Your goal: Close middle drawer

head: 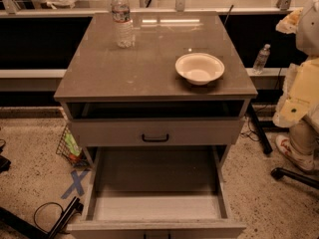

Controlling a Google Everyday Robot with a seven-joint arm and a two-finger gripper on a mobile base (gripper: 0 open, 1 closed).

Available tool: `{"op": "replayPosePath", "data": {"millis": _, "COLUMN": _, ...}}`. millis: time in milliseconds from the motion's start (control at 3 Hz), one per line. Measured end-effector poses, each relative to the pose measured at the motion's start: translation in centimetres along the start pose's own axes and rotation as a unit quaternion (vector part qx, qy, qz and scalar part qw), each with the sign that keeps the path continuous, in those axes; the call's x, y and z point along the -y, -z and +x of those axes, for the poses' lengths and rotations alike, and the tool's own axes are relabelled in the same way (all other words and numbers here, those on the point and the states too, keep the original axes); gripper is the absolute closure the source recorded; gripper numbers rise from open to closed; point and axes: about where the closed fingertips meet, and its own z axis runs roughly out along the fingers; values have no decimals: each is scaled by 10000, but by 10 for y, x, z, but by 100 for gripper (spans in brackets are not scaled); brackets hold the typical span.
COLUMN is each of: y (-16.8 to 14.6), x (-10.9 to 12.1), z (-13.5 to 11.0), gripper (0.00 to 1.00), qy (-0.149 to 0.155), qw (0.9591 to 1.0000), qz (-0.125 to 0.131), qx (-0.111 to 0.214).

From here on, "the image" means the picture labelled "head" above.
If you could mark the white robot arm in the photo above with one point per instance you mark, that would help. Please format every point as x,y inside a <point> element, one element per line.
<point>301,84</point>

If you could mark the grey drawer cabinet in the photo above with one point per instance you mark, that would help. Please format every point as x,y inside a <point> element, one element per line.
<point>105,82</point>

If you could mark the top grey drawer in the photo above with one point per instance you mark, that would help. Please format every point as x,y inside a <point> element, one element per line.
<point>128,132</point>

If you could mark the open middle grey drawer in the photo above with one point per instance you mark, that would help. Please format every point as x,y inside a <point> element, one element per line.
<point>156,193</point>

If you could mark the white bowl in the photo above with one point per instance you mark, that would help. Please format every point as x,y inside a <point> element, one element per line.
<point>199,68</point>

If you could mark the clear water bottle on cabinet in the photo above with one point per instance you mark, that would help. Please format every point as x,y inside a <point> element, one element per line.
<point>121,13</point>

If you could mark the blue tape cross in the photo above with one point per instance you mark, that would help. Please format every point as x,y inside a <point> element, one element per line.
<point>76,185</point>

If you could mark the small water bottle on ledge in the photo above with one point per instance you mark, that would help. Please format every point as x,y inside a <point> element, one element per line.
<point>261,59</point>

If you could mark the black stand leg right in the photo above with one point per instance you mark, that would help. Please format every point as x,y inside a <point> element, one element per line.
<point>266,146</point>

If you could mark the black stand leg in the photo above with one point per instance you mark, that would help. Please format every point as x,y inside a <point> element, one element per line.
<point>32,232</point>
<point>266,146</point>

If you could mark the black office chair base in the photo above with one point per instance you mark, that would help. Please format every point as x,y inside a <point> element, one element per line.
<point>278,173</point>

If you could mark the person leg beige trousers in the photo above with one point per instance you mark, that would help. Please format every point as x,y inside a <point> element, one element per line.
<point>303,138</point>

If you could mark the white red sneaker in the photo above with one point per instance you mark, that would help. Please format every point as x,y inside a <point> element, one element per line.
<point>304,163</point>

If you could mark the black stand leg left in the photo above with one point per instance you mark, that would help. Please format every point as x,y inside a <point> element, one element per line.
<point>32,232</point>

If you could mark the black top drawer handle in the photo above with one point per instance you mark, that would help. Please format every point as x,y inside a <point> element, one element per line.
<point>163,138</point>

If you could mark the wire mesh basket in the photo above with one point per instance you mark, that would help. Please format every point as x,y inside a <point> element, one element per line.
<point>68,148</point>

